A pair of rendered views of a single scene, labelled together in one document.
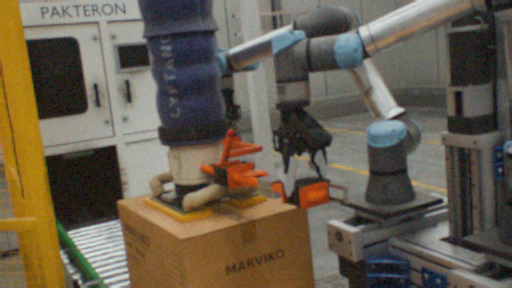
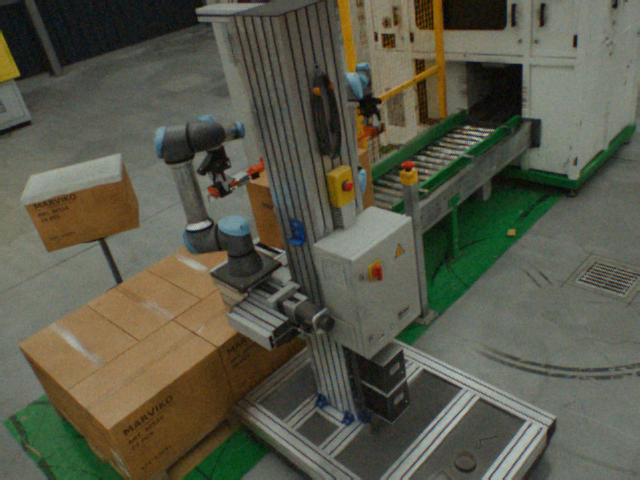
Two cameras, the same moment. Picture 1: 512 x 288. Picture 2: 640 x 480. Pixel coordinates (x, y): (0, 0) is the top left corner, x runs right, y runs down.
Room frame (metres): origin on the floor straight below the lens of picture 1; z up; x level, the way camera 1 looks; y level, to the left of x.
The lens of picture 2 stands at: (1.04, -2.70, 2.32)
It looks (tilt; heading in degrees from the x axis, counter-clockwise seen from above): 31 degrees down; 76
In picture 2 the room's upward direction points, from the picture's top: 11 degrees counter-clockwise
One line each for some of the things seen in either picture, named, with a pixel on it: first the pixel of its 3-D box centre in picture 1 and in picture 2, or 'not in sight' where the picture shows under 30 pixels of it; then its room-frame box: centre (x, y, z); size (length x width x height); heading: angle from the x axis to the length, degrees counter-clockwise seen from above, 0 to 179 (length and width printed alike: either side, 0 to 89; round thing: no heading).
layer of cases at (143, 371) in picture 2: not in sight; (172, 341); (0.74, 0.02, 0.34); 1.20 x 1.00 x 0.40; 28
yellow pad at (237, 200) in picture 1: (228, 189); not in sight; (1.78, 0.11, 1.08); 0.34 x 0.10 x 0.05; 29
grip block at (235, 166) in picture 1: (234, 173); not in sight; (1.52, 0.07, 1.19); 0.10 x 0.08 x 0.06; 119
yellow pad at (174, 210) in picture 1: (175, 202); not in sight; (1.69, 0.27, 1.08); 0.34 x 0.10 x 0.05; 29
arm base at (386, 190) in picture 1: (388, 182); not in sight; (1.64, -0.39, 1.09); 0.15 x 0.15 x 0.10
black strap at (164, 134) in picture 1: (194, 128); not in sight; (1.74, 0.19, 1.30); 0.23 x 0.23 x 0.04
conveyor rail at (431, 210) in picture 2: not in sight; (446, 198); (2.64, 0.31, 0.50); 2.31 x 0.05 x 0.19; 28
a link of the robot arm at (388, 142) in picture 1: (387, 144); not in sight; (1.64, -0.39, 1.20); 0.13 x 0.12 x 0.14; 148
